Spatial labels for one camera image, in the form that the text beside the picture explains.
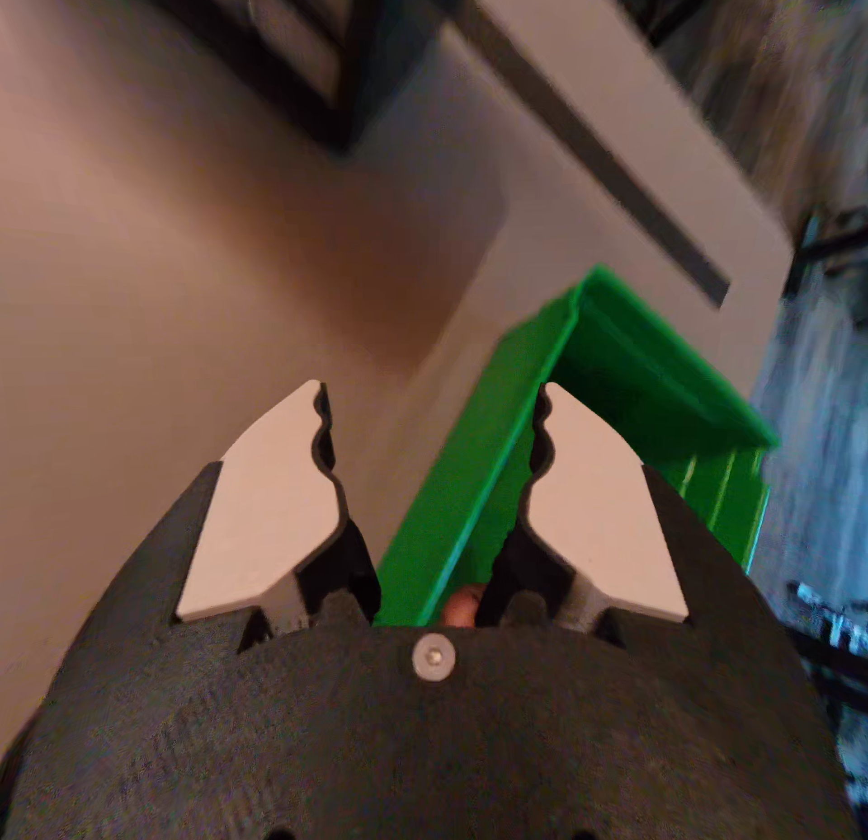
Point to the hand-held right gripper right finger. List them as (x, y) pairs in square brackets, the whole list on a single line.
[(597, 514)]

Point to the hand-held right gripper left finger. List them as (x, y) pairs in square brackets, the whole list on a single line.
[(264, 508)]

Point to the green plastic bin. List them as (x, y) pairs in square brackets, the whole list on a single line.
[(461, 460)]

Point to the black drawer cabinet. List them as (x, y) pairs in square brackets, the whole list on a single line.
[(342, 121)]

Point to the person's right hand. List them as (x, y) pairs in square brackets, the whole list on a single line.
[(463, 608)]

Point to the black tape strip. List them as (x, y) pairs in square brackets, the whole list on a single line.
[(610, 169)]

